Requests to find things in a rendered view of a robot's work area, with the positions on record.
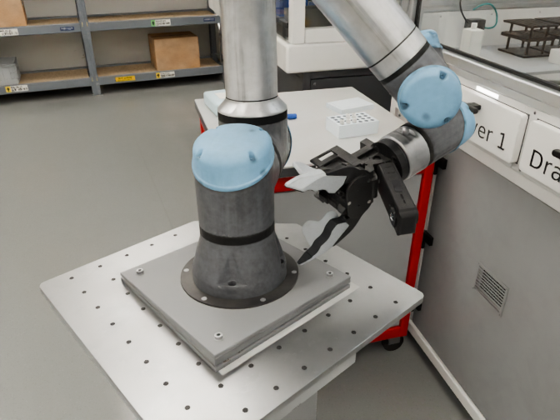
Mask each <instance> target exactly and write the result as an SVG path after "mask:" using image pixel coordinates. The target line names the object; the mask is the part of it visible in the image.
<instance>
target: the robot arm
mask: <svg viewBox="0 0 560 420"><path fill-rule="evenodd" d="M312 1H313V3H314V4H315V5H316V6H317V8H318V9H319V10H320V11H321V12H322V14H323V15H324V16H325V17H326V18H327V20H328V21H329V22H330V23H331V24H332V25H333V26H334V27H335V29H336V30H337V31H338V32H339V34H340V35H341V36H342V37H343V38H344V40H345V41H346V42H347V43H348V45H349V46H350V47H351V48H352V50H353V51H354V52H355V53H356V54H357V55H358V56H359V57H360V58H361V59H362V61H363V62H364V63H365V64H366V66H367V67H368V68H369V69H370V71H371V72H372V73H373V74H374V75H375V77H376V78H377V79H378V80H379V82H380V83H381V84H382V85H383V86H384V87H385V88H386V90H387V91H388V92H389V93H390V95H391V96H392V97H393V98H394V100H395V101H396V102H397V105H398V108H399V111H400V113H401V114H402V115H403V116H404V117H405V118H406V119H407V122H406V123H405V124H403V125H402V126H400V127H399V128H397V129H395V130H394V131H392V132H390V133H389V134H387V135H385V136H383V137H381V138H380V139H379V140H378V141H376V142H373V141H371V140H369V139H368V138H365V139H363V140H362V141H361V142H360V149H359V150H357V151H356V152H354V153H352V154H351V153H349V152H347V151H345V150H344V149H342V148H341V147H339V146H338V145H336V146H335V147H332V148H330V149H328V150H327V151H326V152H323V153H321V154H320V155H318V156H316V157H314V158H313V159H311V160H310V163H312V164H314V165H313V166H311V167H309V166H308V165H306V164H304V163H302V162H293V163H292V165H293V166H294V167H295V169H296V170H297V172H298V173H299V174H300V175H298V176H296V177H294V178H293V179H291V180H289V181H288V182H286V183H285V186H284V187H286V188H290V189H292V190H295V191H299V192H302V193H303V192H305V191H308V190H312V191H314V192H316V191H318V192H317V193H315V194H313V196H314V197H315V198H317V199H318V200H319V201H321V202H322V203H326V204H330V205H331V206H333V207H334V208H336V209H337V211H338V212H340V213H341V214H342V215H341V216H340V217H339V216H338V214H337V213H336V212H334V211H330V212H328V213H326V215H325V216H324V217H323V218H322V219H321V220H320V221H312V220H308V221H306V222H305V223H304V224H303V226H302V233H303V235H304V237H305V238H306V240H307V242H308V244H309V245H310V248H309V249H308V250H307V251H306V252H305V253H304V254H303V255H302V256H301V257H300V258H299V260H298V261H297V263H298V264H299V265H303V264H304V263H307V262H309V261H311V260H313V259H314V258H316V257H318V256H320V255H321V254H323V253H325V252H326V251H327V250H328V249H330V248H331V247H334V246H335V245H336V244H338V243H339V242H340V241H341V240H342V239H343V238H345V237H346V236H347V235H348V234H349V233H350V232H351V231H352V230H353V229H354V227H355V226H356V225H357V223H358V221H359V219H360V218H361V216H362V215H363V214H364V213H365V212H366V211H367V210H368V209H369V207H370V206H371V204H372V203H373V199H374V198H376V197H377V196H378V192H379V194H380V196H381V199H382V201H383V204H384V206H385V208H386V210H387V213H388V216H389V219H390V222H391V224H392V226H393V227H394V229H395V231H396V234H397V235H398V236H399V235H404V234H410V233H415V231H416V224H417V223H418V209H417V207H416V205H415V204H414V202H413V200H412V198H411V196H410V194H409V192H408V190H407V188H406V186H405V184H404V182H403V181H405V180H407V179H409V178H411V177H412V176H414V175H415V174H417V173H419V172H421V171H422V170H423V169H424V168H426V167H427V166H429V165H430V164H432V163H434V162H436V161H437V160H438V159H440V158H442V157H443V156H445V155H447V154H448V153H452V152H454V151H455V150H457V149H458V148H459V147H460V146H461V145H463V144H464V143H465V142H466V141H467V140H468V139H469V138H470V137H471V136H472V135H473V133H474V131H475V127H476V121H475V117H474V115H473V112H471V111H470V110H469V106H468V105H467V104H466V103H465V102H463V101H462V98H463V93H462V86H461V83H460V80H459V78H458V76H457V74H456V73H455V72H454V71H452V70H451V69H450V68H449V66H448V65H447V64H446V62H445V61H444V57H443V46H442V45H440V42H439V39H438V34H437V33H436V32H435V31H434V30H432V29H427V30H422V31H419V29H418V28H417V26H416V25H415V24H414V23H413V21H412V20H411V19H410V17H409V16H408V15H407V14H406V13H405V12H404V10H403V9H402V8H401V6H400V5H399V4H398V2H397V1H396V0H312ZM219 6H220V18H221V30H222V54H223V66H224V79H225V92H226V97H225V99H224V100H223V101H222V103H221V104H220V105H219V106H218V107H217V115H218V127H216V129H212V128H211V129H209V130H207V131H206V132H204V133H202V134H201V135H200V136H199V137H198V138H197V139H196V141H195V143H194V144H193V148H192V172H193V174H194V181H195V189H196V198H197V214H198V223H199V232H200V237H199V239H198V243H197V249H196V253H195V257H194V259H193V262H192V277H193V281H194V283H195V285H196V286H197V287H198V288H199V289H200V290H201V291H203V292H204V293H206V294H208V295H211V296H214V297H216V298H224V299H246V298H255V297H258V296H261V295H263V294H266V293H269V292H271V291H272V290H274V289H275V288H277V287H278V286H279V285H280V284H281V283H282V282H283V280H284V279H285V277H286V275H287V262H286V258H285V255H284V253H283V250H282V247H281V245H280V242H279V240H278V236H277V234H276V232H275V223H274V188H275V186H276V183H277V181H278V179H279V176H280V174H281V172H282V170H283V168H284V166H285V165H286V163H287V162H288V159H289V157H290V154H291V151H292V144H293V142H292V134H291V131H290V128H289V126H288V107H287V104H286V103H285V102H284V101H283V100H282V99H281V98H280V97H279V96H278V59H277V22H276V0H219ZM330 152H332V153H333V155H331V156H329V157H327V158H325V159H323V160H322V161H321V160H320V159H319V158H321V157H323V156H325V155H326V154H328V153H330Z"/></svg>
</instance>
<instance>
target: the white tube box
mask: <svg viewBox="0 0 560 420"><path fill-rule="evenodd" d="M349 114H350V119H351V122H350V123H349V124H346V114H343V115H337V116H330V117H327V118H326V129H327V130H328V131H329V132H330V133H331V134H333V135H334V136H335V137H337V138H338V139H341V138H351V137H357V136H363V135H369V134H374V133H378V124H379V121H378V120H377V119H376V118H374V117H372V116H370V115H369V114H367V113H365V112H356V119H357V122H355V123H353V118H352V114H351V113H349ZM341 119H344V120H345V121H344V125H341V124H340V120H341Z"/></svg>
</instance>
